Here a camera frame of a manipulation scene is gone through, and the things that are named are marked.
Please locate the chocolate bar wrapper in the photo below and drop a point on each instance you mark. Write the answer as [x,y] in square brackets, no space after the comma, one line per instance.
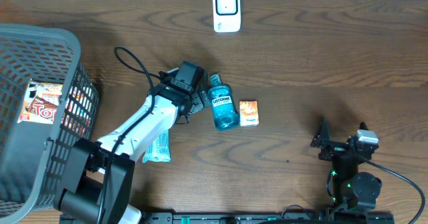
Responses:
[39,111]

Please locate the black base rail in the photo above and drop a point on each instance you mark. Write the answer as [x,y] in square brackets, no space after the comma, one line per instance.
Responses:
[288,217]

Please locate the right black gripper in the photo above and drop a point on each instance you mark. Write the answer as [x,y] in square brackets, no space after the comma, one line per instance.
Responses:
[322,138]

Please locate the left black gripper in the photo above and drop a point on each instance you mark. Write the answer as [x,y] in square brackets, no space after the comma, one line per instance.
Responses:
[202,99]

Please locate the blue Listerine mouthwash bottle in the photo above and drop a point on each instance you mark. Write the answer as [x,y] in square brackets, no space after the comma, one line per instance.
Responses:
[222,104]

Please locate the cream snack bag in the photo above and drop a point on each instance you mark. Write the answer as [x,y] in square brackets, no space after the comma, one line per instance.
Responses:
[50,92]

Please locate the white barcode scanner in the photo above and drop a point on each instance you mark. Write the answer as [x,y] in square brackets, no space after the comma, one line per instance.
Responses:
[226,16]

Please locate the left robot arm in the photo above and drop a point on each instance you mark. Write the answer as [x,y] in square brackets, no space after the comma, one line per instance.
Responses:
[97,177]

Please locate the grey plastic basket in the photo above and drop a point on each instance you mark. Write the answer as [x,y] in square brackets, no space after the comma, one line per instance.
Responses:
[33,155]

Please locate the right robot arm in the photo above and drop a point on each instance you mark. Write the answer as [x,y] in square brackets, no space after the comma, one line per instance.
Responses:
[354,193]

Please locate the teal wet wipes pack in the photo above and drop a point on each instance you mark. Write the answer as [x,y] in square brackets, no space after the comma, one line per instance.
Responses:
[159,150]

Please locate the small orange box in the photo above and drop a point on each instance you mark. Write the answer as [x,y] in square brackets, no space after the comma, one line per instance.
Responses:
[248,112]

